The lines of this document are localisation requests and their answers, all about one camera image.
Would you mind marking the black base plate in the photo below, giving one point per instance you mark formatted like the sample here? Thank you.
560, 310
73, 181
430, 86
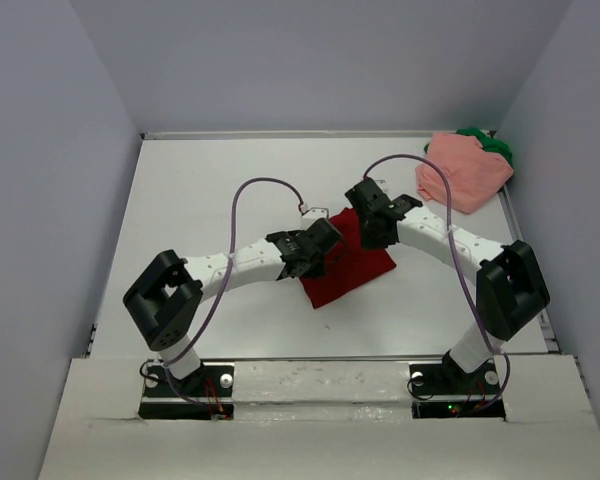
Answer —
205, 396
457, 400

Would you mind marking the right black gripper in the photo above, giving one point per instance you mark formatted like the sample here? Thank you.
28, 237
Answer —
368, 242

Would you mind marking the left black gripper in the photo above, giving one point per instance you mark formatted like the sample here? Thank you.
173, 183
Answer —
317, 271

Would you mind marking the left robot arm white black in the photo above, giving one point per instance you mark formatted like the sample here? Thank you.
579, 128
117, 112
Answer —
165, 297

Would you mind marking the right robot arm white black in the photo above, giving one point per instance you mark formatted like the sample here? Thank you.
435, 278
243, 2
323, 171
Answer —
510, 289

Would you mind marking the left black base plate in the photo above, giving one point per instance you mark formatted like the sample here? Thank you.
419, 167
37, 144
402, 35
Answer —
205, 396

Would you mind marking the dark red t shirt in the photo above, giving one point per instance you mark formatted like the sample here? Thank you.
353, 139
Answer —
348, 264

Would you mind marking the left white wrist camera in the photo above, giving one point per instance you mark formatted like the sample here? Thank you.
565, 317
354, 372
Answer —
311, 215

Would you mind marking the pink t shirt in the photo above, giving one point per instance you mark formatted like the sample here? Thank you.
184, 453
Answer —
474, 176

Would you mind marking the green t shirt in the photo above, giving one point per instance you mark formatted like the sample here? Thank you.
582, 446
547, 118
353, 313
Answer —
488, 142

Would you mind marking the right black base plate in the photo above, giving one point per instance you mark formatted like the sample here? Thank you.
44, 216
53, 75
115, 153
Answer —
457, 400

